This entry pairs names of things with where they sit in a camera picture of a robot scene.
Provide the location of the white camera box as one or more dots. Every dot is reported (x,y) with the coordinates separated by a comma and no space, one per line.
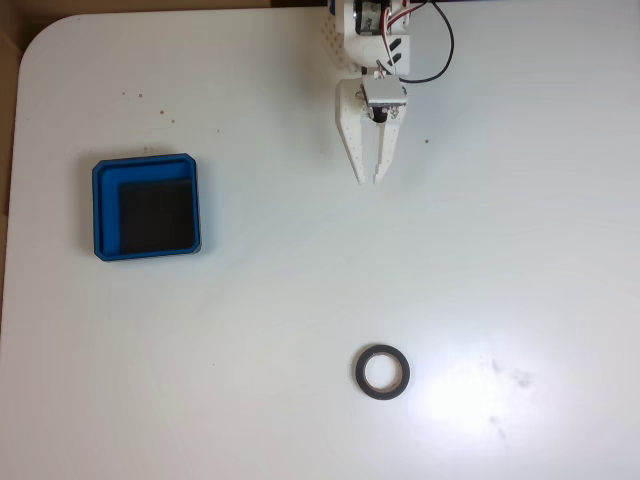
(384,91)

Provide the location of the black tape roll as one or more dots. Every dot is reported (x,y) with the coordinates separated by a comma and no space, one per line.
(359,372)

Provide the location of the blue box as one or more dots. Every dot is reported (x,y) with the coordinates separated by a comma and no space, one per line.
(105,215)

